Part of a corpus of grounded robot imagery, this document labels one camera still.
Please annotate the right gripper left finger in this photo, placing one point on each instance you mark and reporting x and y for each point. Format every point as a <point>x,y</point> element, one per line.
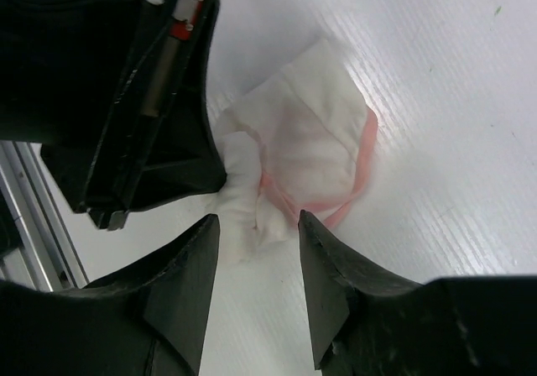
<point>148,318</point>

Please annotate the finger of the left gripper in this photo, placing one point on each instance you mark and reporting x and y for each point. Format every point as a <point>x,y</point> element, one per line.
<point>168,151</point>

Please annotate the white pink grey underwear pile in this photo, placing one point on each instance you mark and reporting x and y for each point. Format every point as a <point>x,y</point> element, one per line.
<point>301,141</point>

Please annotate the aluminium rail frame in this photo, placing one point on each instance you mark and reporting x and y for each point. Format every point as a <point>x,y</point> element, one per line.
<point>43,256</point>

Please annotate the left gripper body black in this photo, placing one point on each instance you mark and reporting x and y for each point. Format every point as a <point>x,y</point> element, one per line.
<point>64,67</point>

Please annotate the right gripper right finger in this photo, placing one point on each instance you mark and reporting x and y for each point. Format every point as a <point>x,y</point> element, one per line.
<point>366,320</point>

